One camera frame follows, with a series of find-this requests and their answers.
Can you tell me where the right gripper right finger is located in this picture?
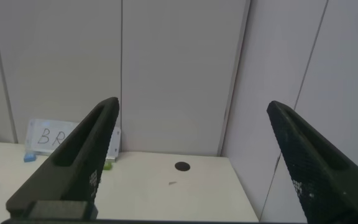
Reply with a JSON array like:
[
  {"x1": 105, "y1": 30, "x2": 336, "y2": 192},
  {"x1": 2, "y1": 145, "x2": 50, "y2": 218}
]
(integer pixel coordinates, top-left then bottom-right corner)
[{"x1": 266, "y1": 100, "x2": 358, "y2": 224}]

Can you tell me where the black round cable hole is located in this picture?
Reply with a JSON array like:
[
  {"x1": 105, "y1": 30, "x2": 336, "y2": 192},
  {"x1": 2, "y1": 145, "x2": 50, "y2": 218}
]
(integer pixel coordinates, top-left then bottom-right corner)
[{"x1": 174, "y1": 161, "x2": 191, "y2": 172}]

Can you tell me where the light blue letter block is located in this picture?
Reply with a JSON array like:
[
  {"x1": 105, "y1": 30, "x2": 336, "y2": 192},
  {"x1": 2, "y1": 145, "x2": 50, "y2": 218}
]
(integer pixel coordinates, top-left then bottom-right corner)
[{"x1": 23, "y1": 151, "x2": 37, "y2": 163}]

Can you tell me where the white BRAIN sign board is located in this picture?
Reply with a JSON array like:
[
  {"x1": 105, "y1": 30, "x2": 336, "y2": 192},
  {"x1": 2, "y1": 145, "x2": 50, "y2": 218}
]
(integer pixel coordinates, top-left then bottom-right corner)
[{"x1": 25, "y1": 118, "x2": 122, "y2": 162}]

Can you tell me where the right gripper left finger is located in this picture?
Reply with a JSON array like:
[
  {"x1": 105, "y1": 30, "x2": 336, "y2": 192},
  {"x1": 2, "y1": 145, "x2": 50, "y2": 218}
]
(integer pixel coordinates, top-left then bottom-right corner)
[{"x1": 6, "y1": 96, "x2": 121, "y2": 220}]

